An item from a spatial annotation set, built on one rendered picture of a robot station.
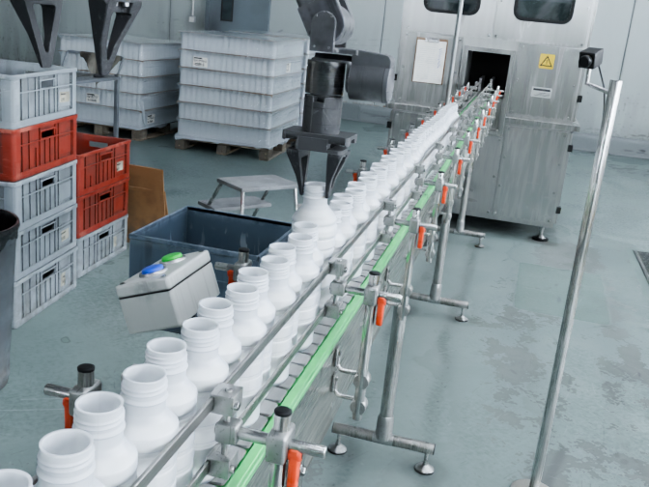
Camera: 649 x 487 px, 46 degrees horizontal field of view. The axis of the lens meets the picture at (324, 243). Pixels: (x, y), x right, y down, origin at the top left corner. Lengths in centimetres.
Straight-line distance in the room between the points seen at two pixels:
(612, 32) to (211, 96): 576
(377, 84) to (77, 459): 72
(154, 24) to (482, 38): 763
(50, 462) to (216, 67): 739
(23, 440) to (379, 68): 207
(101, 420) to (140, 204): 417
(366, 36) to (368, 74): 1039
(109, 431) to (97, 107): 806
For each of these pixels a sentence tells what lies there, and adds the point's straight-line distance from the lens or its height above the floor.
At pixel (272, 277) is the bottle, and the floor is 115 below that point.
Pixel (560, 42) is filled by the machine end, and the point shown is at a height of 144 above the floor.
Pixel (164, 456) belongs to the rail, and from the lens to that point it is 66.
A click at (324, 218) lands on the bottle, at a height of 117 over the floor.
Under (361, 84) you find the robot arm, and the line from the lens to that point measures 112.
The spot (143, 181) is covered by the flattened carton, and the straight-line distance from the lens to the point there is 468.
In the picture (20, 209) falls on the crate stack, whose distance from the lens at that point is 355.
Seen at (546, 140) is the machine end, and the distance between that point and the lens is 581.
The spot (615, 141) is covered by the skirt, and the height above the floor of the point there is 18.
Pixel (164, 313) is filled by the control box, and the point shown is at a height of 107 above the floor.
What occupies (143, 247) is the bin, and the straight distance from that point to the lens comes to 179.
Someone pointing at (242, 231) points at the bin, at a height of 91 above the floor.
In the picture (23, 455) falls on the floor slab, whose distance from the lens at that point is 278.
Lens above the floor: 147
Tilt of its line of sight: 16 degrees down
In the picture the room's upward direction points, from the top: 6 degrees clockwise
